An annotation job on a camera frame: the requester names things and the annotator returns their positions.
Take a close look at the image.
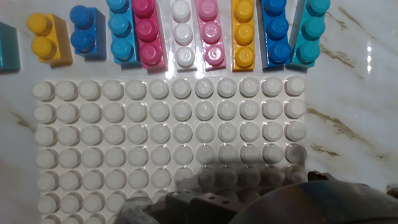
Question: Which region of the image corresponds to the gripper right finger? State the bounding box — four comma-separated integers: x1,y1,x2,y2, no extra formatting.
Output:
307,170,338,184

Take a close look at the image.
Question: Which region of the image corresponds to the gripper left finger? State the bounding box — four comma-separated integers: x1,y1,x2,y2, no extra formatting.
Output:
113,189,246,224

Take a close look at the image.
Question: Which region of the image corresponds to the teal four-stud block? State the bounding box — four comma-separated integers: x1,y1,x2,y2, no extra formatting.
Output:
285,0,331,70

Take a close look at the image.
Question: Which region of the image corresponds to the dark blue four-stud block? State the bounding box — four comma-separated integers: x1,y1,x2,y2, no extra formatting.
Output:
256,0,292,69

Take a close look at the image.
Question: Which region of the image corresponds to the yellow four-stud block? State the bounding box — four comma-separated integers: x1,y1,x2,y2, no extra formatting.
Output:
231,0,256,72

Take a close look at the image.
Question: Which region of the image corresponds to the marble pattern board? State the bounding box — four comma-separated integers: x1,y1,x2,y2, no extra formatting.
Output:
0,0,398,224

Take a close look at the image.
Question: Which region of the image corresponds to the white studded baseplate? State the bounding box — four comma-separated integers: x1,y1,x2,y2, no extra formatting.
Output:
32,74,308,224

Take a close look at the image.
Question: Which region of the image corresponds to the white four-stud block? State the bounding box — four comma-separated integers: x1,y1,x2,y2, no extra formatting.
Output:
170,0,198,72

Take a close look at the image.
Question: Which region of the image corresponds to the light pink four-stud block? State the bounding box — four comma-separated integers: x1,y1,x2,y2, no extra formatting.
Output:
195,0,227,70

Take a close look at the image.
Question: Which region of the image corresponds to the magenta three-stud block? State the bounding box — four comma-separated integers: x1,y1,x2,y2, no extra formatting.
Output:
131,0,168,71

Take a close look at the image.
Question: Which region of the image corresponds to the light blue three-stud block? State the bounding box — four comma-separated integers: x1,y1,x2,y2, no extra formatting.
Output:
106,0,141,67

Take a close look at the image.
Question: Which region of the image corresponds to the dark blue two-stud block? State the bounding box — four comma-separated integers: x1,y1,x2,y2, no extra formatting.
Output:
69,4,108,60

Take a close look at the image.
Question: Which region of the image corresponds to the yellow two-stud block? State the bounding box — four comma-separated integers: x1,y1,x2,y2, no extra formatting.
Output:
26,12,73,67

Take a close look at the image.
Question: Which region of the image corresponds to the teal two-stud block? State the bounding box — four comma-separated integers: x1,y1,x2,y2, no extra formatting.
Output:
0,21,21,73

